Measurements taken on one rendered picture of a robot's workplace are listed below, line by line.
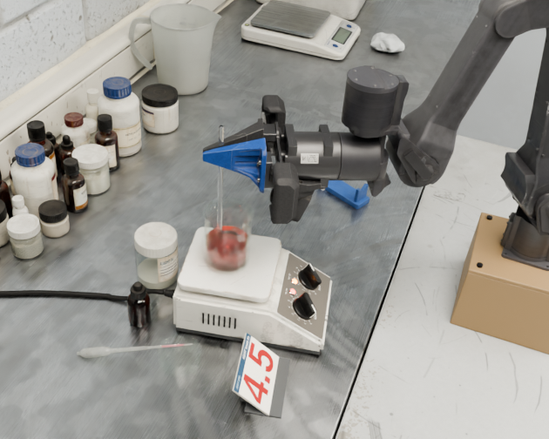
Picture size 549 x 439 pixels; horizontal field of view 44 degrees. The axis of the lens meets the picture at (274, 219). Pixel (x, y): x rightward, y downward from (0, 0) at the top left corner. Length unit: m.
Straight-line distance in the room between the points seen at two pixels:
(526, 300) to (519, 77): 1.36
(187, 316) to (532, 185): 0.46
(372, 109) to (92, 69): 0.71
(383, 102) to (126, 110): 0.57
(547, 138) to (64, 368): 0.65
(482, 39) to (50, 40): 0.79
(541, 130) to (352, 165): 0.23
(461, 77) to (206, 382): 0.47
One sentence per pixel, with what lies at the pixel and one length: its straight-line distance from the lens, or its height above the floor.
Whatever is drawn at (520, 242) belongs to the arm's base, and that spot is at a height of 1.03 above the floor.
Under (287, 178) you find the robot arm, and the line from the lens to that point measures 0.71.
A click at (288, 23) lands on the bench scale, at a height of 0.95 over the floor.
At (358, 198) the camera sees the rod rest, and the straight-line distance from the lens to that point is 1.15.
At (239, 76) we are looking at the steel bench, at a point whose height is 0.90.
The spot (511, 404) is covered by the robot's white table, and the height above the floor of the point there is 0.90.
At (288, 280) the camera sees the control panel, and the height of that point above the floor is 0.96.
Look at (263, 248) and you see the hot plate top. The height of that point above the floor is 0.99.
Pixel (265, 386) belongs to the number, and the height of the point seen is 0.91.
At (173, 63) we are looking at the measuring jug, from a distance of 1.40.
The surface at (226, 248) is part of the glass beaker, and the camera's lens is 0.85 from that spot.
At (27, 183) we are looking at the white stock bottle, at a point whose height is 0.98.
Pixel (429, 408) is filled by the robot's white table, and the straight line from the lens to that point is 0.90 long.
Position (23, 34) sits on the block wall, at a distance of 1.24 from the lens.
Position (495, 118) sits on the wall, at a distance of 2.30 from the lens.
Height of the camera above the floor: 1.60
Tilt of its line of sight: 39 degrees down
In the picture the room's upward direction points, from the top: 6 degrees clockwise
